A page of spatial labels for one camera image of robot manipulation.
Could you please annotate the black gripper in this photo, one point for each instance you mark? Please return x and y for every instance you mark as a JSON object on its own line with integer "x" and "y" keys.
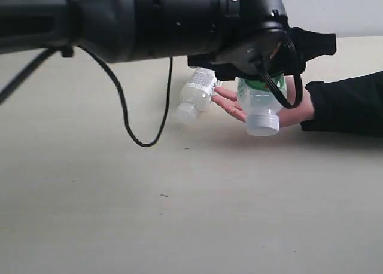
{"x": 277, "y": 52}

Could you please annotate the green label clear bottle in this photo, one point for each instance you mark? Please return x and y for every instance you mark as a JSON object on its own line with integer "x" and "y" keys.
{"x": 260, "y": 106}

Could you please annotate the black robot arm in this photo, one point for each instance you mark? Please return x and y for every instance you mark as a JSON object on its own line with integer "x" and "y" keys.
{"x": 231, "y": 37}

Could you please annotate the black sleeved forearm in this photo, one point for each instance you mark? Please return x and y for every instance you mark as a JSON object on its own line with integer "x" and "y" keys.
{"x": 352, "y": 106}

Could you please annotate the white milky drink bottle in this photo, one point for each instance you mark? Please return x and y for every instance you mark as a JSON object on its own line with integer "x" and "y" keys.
{"x": 195, "y": 96}

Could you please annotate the person's open hand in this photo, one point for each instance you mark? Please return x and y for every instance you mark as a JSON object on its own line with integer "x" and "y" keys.
{"x": 227, "y": 100}

